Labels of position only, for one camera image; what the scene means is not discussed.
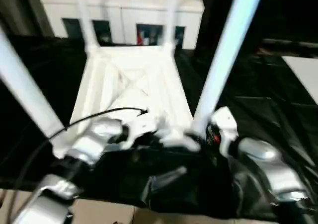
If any black mat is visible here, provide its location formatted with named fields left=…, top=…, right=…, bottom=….
left=0, top=34, right=318, bottom=221

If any grey curtain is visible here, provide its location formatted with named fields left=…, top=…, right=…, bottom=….
left=0, top=0, right=54, bottom=37

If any black left wrist camera cable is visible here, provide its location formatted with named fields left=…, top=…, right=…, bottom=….
left=7, top=106, right=150, bottom=224

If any black cabinet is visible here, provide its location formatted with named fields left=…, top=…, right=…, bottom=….
left=196, top=0, right=318, bottom=53

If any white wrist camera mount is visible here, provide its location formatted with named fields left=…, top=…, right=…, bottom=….
left=210, top=106, right=239, bottom=157
left=123, top=114, right=159, bottom=149

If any white cabinet with glass doors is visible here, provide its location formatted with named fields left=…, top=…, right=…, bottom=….
left=39, top=0, right=206, bottom=50

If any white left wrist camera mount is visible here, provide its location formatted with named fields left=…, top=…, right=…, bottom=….
left=123, top=114, right=159, bottom=149

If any small red white container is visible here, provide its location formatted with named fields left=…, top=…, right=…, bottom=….
left=137, top=29, right=150, bottom=46

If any white plastic table top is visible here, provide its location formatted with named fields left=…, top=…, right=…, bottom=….
left=51, top=45, right=202, bottom=160

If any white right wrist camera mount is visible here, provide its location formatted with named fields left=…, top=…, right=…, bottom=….
left=210, top=106, right=239, bottom=157

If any white flat board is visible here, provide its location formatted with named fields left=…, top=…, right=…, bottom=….
left=281, top=56, right=318, bottom=98

